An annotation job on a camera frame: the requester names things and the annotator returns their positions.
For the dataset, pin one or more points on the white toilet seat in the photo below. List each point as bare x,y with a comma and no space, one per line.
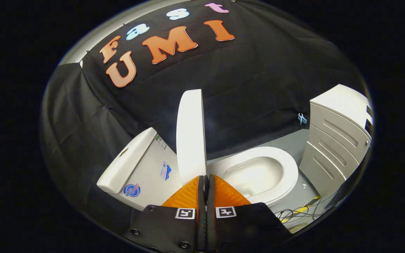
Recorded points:
288,172

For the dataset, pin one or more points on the white toilet with tank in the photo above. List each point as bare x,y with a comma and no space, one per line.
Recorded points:
142,172

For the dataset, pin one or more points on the blue plastic clip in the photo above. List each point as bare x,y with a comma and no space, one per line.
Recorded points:
302,118

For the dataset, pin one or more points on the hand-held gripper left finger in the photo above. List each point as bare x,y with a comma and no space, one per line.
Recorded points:
167,228

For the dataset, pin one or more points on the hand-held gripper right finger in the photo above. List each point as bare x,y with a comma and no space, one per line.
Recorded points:
241,228

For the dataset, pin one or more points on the white drawer cabinet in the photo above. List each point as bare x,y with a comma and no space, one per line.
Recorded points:
332,147

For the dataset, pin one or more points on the black backdrop cloth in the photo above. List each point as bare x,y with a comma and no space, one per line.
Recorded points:
258,77

